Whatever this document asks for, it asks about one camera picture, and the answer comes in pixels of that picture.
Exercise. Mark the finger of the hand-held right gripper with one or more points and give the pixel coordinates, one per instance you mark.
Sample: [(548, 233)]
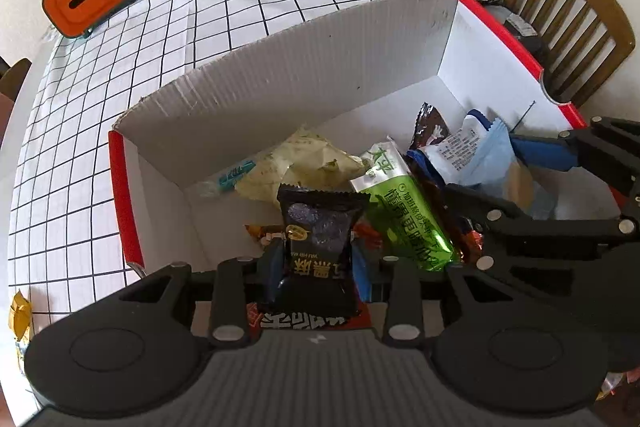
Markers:
[(545, 153), (505, 227)]

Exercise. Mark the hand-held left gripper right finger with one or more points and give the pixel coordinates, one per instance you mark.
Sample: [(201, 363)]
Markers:
[(361, 274)]

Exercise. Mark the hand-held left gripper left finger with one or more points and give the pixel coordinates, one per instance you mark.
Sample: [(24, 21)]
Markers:
[(272, 269)]

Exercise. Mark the black snack packet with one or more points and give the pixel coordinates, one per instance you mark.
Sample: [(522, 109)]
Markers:
[(312, 247)]

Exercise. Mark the light blue cookie packet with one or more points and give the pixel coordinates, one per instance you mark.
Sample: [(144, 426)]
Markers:
[(495, 162)]

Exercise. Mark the green foil snack packet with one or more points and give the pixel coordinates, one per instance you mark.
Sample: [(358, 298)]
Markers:
[(405, 212)]

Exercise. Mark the white blue-edged snack packet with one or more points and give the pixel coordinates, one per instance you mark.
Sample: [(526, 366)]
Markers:
[(450, 152)]

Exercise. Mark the teal candy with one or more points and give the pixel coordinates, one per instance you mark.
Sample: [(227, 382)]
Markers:
[(232, 179)]

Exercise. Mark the pale yellow snack packet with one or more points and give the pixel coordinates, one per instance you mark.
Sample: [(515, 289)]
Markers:
[(300, 162)]

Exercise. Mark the dark brown patterned packet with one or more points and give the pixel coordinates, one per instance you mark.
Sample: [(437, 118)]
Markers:
[(429, 127)]

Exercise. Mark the red cardboard box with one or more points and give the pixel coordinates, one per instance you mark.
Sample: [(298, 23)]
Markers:
[(300, 82)]

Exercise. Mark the red foil snack packet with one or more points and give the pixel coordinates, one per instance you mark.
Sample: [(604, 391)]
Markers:
[(470, 241)]

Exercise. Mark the red black-print snack packet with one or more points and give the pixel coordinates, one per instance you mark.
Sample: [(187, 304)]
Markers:
[(300, 323)]

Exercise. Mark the slatted wooden chair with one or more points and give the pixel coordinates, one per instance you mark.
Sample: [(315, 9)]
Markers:
[(575, 17)]

